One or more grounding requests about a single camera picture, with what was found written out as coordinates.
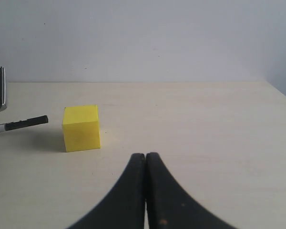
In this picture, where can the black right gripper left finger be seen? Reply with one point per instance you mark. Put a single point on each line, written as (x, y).
(124, 206)

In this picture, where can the black and white marker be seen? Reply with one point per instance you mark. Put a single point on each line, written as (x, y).
(24, 123)

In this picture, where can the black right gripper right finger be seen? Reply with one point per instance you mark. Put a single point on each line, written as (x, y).
(169, 206)

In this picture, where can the yellow cube block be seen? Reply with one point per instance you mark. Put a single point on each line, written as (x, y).
(81, 128)

